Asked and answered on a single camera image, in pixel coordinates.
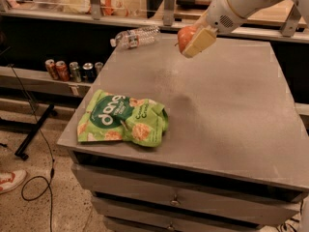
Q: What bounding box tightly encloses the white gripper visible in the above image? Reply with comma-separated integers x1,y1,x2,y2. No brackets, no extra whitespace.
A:
182,0,245,58

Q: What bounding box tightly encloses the red orange apple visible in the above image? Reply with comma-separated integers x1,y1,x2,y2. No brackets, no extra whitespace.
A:
178,25,197,52

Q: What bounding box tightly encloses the green rice chip bag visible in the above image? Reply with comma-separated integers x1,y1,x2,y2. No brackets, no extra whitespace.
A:
77,90,169,147

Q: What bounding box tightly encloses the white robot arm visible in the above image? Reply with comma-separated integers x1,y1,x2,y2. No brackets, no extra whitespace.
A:
178,0,309,58

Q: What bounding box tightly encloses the orange white snack bag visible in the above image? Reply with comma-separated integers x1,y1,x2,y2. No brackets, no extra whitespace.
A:
100,0,128,16

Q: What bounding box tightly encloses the clear plastic water bottle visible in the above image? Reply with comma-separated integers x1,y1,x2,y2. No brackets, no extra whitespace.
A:
110,26,160,49

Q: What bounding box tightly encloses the grey soda can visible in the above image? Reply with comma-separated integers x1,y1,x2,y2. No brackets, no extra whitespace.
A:
95,62,103,74

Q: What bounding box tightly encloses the grey metal drawer cabinet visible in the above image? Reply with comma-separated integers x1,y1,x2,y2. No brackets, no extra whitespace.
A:
56,33,309,232

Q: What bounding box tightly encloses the dark blue soda can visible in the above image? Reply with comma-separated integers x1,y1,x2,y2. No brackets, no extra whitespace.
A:
82,63,95,82

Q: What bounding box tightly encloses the silver soda can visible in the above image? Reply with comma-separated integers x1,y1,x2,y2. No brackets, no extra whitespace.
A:
70,62,82,82

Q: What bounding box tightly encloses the red soda can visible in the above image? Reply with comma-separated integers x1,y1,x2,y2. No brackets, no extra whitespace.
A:
55,61,70,81

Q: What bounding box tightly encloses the orange soda can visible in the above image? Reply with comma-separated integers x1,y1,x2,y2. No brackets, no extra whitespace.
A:
45,59,59,80

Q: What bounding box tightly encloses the top grey drawer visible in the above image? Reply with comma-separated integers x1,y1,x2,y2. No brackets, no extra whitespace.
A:
71,164,297,228

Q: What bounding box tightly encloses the grey drawer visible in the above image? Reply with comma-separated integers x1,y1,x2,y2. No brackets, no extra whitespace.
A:
71,164,297,228
92,197,259,232

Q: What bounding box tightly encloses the middle grey drawer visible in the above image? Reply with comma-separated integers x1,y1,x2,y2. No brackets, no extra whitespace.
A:
92,197,259,232

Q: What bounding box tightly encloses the black metal stand leg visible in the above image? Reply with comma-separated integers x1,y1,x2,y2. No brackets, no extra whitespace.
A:
14,104,54,160

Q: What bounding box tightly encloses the white orange sneaker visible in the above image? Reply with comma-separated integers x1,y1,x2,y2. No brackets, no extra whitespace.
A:
0,170,27,194

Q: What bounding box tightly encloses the black floor cable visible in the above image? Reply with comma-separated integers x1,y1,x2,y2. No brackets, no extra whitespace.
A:
8,63,56,232

